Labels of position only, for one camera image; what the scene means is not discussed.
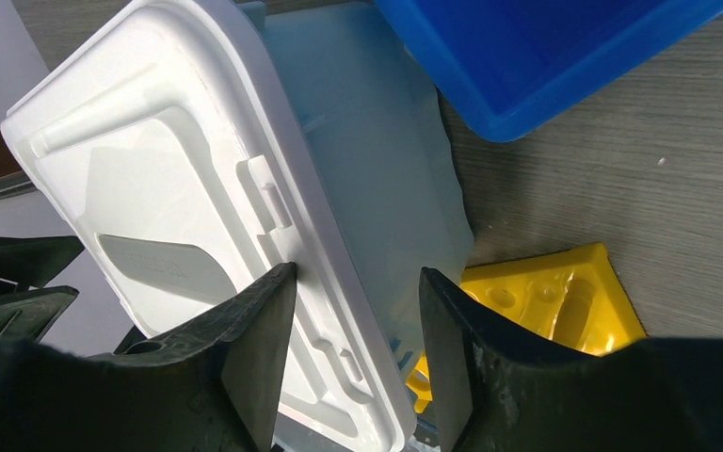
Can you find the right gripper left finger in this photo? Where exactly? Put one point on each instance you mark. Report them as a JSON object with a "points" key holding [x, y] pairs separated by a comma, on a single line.
{"points": [[210, 384]]}

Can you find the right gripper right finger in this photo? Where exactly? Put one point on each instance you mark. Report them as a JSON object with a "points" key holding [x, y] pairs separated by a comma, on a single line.
{"points": [[497, 386]]}

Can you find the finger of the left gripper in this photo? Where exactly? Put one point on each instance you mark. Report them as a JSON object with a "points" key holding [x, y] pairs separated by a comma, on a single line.
{"points": [[36, 261], [31, 314]]}

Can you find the white tub lid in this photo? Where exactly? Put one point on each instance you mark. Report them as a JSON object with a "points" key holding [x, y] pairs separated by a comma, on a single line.
{"points": [[180, 142]]}

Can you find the yellow test tube rack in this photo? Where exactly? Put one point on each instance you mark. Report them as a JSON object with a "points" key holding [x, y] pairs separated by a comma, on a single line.
{"points": [[547, 309]]}

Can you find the light green plastic tub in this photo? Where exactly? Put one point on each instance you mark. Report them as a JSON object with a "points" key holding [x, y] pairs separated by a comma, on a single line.
{"points": [[372, 120]]}

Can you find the blue divided plastic bin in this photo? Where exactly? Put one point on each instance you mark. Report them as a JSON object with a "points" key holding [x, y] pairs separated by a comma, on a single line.
{"points": [[508, 66]]}

